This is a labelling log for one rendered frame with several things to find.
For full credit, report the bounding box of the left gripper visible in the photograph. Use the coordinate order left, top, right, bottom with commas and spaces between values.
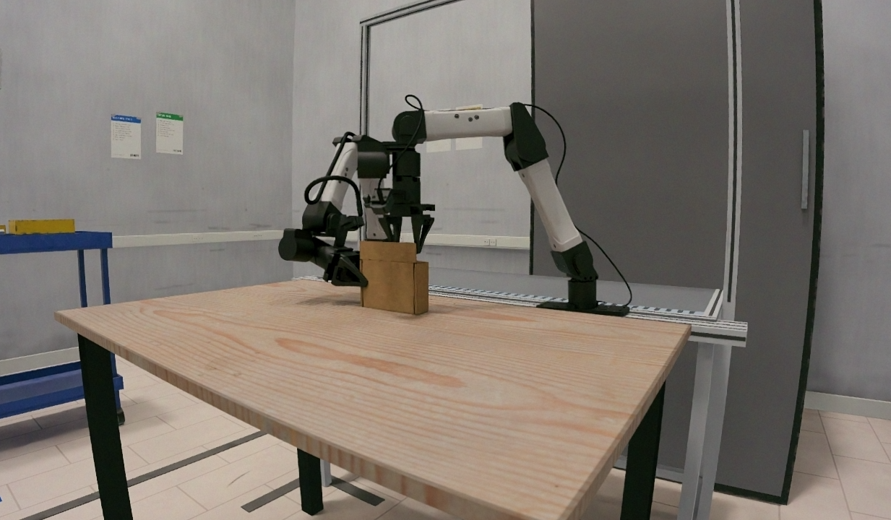
379, 176, 435, 254

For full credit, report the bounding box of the brown cardboard box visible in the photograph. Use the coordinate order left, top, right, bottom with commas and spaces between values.
359, 241, 429, 315

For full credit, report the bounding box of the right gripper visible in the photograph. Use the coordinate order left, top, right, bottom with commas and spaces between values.
316, 220, 368, 287

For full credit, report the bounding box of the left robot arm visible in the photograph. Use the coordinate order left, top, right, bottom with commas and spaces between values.
358, 103, 629, 316

